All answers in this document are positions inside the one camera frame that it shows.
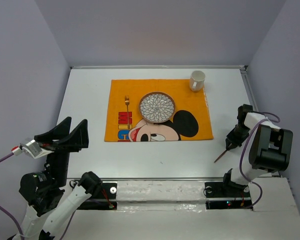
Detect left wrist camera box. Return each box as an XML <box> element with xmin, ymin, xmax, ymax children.
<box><xmin>11</xmin><ymin>138</ymin><xmax>53</xmax><ymax>159</ymax></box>

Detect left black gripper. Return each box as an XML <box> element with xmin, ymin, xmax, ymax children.
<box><xmin>36</xmin><ymin>114</ymin><xmax>91</xmax><ymax>186</ymax></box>

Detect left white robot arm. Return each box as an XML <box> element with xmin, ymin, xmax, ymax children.
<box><xmin>11</xmin><ymin>116</ymin><xmax>102</xmax><ymax>240</ymax></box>

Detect aluminium table edge rail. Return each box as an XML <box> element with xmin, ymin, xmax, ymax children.
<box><xmin>70</xmin><ymin>65</ymin><xmax>246</xmax><ymax>71</ymax></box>

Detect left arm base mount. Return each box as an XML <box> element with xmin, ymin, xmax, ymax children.
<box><xmin>78</xmin><ymin>181</ymin><xmax>118</xmax><ymax>211</ymax></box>

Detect white ceramic mug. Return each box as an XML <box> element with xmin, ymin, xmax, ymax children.
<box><xmin>189</xmin><ymin>70</ymin><xmax>206</xmax><ymax>92</ymax></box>

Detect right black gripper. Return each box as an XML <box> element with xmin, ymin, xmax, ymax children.
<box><xmin>225</xmin><ymin>123</ymin><xmax>251</xmax><ymax>150</ymax></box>

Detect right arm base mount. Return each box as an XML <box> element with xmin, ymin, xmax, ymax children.
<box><xmin>203</xmin><ymin>181</ymin><xmax>252</xmax><ymax>210</ymax></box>

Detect orange cartoon mouse placemat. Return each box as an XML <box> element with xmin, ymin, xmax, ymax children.
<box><xmin>104</xmin><ymin>79</ymin><xmax>214</xmax><ymax>142</ymax></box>

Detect floral patterned plate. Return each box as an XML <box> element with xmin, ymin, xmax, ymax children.
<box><xmin>138</xmin><ymin>91</ymin><xmax>176</xmax><ymax>124</ymax></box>

